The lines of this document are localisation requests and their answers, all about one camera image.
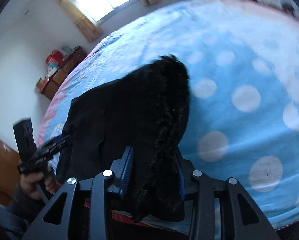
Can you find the black pants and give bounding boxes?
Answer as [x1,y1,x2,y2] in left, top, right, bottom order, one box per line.
[56,55,190,222]

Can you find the person left hand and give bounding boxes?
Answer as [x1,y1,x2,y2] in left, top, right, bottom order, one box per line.
[15,164,59,200]

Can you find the red gift bag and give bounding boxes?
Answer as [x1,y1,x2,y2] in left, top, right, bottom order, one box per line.
[45,50,64,67]

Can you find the person dark jacket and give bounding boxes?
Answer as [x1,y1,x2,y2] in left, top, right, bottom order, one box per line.
[0,183,45,239]

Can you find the wooden desk with drawers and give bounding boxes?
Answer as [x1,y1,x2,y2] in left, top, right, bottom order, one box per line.
[36,46,87,100]

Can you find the blue pink polka-dot bedsheet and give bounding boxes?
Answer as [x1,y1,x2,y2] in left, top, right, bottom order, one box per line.
[37,0,299,229]

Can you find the left yellow curtain far window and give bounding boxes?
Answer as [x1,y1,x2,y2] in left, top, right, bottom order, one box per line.
[54,0,103,43]

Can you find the brown wooden wardrobe door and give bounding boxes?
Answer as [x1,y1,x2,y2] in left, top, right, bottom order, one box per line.
[0,140,20,206]

